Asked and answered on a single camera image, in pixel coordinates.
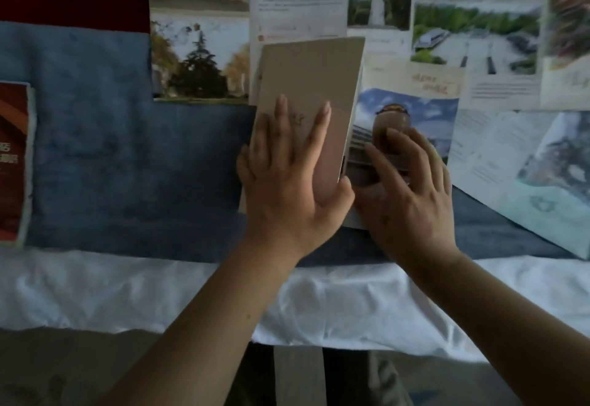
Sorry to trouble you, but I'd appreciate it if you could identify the person's right hand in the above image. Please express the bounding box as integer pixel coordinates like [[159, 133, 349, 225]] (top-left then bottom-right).
[[353, 127, 462, 269]]

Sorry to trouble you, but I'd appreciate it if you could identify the person's left hand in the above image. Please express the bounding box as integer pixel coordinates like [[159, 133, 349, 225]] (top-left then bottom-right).
[[236, 94, 356, 260]]

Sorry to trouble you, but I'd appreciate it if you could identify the round wooden stamp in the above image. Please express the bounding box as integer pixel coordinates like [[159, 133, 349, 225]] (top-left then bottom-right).
[[371, 103, 412, 176]]

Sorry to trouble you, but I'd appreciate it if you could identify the brown paper booklet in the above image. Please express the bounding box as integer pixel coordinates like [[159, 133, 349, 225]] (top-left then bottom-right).
[[238, 36, 367, 231]]

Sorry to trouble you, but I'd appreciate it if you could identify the person's left forearm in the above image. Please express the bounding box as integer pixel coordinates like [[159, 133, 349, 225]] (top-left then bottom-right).
[[94, 234, 306, 406]]

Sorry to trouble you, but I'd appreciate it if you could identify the person's right forearm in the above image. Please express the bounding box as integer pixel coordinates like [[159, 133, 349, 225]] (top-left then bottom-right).
[[400, 248, 590, 406]]

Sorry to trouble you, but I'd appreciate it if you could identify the blue sky photo page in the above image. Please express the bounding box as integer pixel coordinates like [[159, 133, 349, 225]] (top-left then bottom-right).
[[345, 87, 460, 231]]

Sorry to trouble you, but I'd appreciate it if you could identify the cream note card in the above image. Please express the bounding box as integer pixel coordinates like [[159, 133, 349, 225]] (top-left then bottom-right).
[[360, 57, 467, 100]]

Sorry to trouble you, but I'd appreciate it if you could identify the white text leaflet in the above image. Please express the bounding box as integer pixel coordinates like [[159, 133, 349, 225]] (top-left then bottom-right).
[[446, 107, 559, 210]]

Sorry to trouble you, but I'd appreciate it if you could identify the building and tree photo sheet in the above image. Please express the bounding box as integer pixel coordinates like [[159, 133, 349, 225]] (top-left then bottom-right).
[[147, 0, 252, 105]]

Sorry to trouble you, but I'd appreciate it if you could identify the blue fabric cloth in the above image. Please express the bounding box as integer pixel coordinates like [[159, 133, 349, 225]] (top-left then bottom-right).
[[0, 21, 577, 267]]

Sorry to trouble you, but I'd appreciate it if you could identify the white text sheet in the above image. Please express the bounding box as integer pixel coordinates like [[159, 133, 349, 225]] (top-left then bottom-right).
[[248, 0, 352, 107]]

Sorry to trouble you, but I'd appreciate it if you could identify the park view photo sheet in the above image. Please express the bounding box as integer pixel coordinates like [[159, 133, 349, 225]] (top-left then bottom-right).
[[410, 0, 545, 110]]

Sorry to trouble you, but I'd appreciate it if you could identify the pale teal map sheet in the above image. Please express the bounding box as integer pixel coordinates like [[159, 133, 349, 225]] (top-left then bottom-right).
[[497, 111, 590, 261]]

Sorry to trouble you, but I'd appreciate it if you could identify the white fabric cloth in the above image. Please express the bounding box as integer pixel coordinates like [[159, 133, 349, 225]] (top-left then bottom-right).
[[0, 246, 590, 364]]

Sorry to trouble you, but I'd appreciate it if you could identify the flower photo sheet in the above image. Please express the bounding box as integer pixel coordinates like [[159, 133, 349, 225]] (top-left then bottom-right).
[[538, 0, 590, 112]]

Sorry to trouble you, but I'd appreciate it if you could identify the red printed booklet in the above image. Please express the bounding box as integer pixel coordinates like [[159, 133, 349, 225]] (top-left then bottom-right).
[[0, 80, 37, 249]]

